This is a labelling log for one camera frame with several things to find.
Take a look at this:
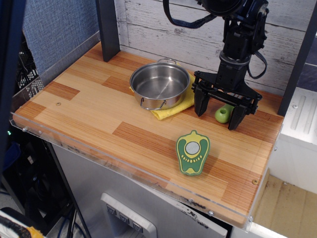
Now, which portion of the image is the dark grey post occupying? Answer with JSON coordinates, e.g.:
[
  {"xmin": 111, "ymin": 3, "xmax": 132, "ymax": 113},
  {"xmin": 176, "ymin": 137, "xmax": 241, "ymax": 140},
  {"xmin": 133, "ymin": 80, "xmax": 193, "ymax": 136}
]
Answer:
[
  {"xmin": 96, "ymin": 0, "xmax": 120, "ymax": 62},
  {"xmin": 277, "ymin": 3, "xmax": 317, "ymax": 117}
]

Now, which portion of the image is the dark grey right post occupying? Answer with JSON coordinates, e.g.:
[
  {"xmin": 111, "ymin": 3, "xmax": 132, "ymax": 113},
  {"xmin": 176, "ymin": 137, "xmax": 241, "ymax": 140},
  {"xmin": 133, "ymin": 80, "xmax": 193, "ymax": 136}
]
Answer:
[{"xmin": 277, "ymin": 3, "xmax": 317, "ymax": 117}]

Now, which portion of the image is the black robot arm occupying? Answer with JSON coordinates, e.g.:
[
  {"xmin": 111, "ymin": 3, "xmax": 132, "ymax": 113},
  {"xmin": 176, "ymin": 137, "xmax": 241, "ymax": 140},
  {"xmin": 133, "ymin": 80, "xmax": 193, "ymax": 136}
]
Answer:
[{"xmin": 192, "ymin": 0, "xmax": 269, "ymax": 130}]

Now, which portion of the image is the white aluminium rail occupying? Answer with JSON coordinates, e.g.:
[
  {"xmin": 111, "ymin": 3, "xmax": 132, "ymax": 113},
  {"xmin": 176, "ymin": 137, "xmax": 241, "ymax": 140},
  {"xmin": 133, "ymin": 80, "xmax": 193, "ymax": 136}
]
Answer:
[{"xmin": 281, "ymin": 87, "xmax": 317, "ymax": 145}]

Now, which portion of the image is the green toy pepper half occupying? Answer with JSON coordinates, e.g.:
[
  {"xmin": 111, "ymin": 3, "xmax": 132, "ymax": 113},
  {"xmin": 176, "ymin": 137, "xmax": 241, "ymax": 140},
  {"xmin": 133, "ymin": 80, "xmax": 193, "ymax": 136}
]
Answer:
[{"xmin": 176, "ymin": 130, "xmax": 210, "ymax": 176}]

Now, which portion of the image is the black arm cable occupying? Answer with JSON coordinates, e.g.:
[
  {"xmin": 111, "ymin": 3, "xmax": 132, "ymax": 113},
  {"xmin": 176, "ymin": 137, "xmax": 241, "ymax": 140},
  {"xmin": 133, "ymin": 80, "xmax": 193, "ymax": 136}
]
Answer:
[{"xmin": 162, "ymin": 0, "xmax": 268, "ymax": 80}]

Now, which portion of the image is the dark grey left post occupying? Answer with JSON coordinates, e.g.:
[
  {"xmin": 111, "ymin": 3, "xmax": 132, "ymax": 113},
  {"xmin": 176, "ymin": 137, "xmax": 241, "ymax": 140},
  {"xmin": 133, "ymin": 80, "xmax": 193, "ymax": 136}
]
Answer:
[{"xmin": 96, "ymin": 0, "xmax": 120, "ymax": 62}]

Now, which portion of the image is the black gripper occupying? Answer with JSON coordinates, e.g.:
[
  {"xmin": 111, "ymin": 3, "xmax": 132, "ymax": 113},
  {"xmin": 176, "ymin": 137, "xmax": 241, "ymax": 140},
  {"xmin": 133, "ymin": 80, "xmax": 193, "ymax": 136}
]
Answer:
[{"xmin": 192, "ymin": 58, "xmax": 262, "ymax": 130}]

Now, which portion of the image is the grey button panel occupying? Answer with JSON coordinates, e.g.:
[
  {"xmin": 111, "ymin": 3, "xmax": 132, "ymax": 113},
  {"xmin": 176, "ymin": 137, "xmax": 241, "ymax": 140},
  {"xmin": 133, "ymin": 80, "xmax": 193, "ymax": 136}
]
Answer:
[{"xmin": 101, "ymin": 192, "xmax": 157, "ymax": 238}]

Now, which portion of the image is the black plastic crate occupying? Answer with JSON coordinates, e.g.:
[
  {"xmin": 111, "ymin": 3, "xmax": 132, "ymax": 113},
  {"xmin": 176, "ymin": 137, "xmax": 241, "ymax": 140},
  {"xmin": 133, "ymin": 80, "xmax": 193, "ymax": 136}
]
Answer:
[{"xmin": 14, "ymin": 37, "xmax": 39, "ymax": 90}]

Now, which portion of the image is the green handled grey spatula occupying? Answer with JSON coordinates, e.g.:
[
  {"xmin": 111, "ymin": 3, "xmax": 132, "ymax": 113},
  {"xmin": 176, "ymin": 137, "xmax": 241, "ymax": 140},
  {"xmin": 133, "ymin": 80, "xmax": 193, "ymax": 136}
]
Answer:
[{"xmin": 215, "ymin": 104, "xmax": 234, "ymax": 123}]

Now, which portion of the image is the yellow cloth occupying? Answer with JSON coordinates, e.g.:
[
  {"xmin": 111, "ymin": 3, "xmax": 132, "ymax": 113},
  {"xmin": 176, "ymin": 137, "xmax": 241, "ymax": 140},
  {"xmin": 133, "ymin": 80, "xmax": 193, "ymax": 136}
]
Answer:
[{"xmin": 129, "ymin": 62, "xmax": 196, "ymax": 121}]

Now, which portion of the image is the clear acrylic table guard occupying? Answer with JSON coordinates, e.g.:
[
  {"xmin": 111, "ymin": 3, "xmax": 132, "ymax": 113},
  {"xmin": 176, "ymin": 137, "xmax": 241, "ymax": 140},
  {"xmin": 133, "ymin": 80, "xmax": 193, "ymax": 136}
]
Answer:
[{"xmin": 11, "ymin": 44, "xmax": 282, "ymax": 229}]

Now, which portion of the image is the stainless steel pot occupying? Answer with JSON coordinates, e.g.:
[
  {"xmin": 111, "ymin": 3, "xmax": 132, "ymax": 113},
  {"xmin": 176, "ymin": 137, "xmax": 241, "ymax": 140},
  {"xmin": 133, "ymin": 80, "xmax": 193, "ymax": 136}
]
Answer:
[{"xmin": 129, "ymin": 58, "xmax": 191, "ymax": 111}]

